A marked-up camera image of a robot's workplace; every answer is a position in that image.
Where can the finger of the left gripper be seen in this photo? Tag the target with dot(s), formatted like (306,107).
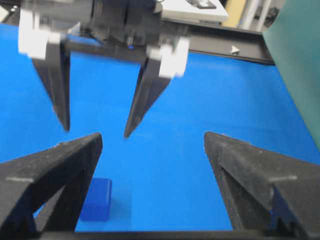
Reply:
(148,88)

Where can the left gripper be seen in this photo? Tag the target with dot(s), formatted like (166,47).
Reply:
(45,24)

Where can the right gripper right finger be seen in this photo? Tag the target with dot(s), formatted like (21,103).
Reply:
(265,190)

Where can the black table edge rail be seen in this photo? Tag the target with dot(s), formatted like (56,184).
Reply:
(212,37)

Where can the white box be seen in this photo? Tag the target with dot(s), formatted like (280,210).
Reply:
(194,10)

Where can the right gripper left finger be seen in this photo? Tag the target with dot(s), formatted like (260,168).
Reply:
(45,191)

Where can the teal backdrop sheet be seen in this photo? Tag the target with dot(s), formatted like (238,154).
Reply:
(293,40)

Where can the blue block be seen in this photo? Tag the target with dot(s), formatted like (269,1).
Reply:
(97,205)

